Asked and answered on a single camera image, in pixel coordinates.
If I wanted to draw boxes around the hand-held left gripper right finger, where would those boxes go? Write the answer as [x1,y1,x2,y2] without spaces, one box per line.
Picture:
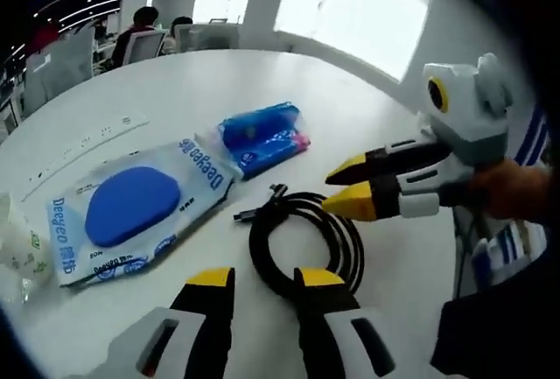
[292,266,399,379]

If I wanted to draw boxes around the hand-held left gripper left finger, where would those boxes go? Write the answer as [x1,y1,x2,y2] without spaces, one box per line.
[102,266,236,379]

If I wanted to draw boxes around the black cable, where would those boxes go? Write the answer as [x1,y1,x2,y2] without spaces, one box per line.
[232,182,367,304]

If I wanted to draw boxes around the blue tissue pack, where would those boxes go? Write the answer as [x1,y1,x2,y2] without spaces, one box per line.
[193,100,312,181]

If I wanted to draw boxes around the large Deeyeo wet wipes pack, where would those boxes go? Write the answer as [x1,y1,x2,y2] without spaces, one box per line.
[45,136,235,289]

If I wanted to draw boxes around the printed paper cup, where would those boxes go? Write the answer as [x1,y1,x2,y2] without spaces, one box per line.
[0,201,60,289]

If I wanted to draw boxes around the person's right hand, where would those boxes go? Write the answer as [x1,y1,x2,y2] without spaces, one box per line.
[474,158,552,226]

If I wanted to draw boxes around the blue white striped cloth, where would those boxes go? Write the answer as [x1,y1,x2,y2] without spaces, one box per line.
[474,105,551,286]

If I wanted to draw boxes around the white table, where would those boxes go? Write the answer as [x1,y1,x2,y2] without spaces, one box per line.
[0,48,465,379]

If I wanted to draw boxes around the person's dark clothing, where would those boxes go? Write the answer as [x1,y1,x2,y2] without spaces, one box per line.
[430,260,560,379]

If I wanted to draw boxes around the white chair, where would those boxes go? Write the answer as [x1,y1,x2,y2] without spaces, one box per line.
[123,30,168,67]

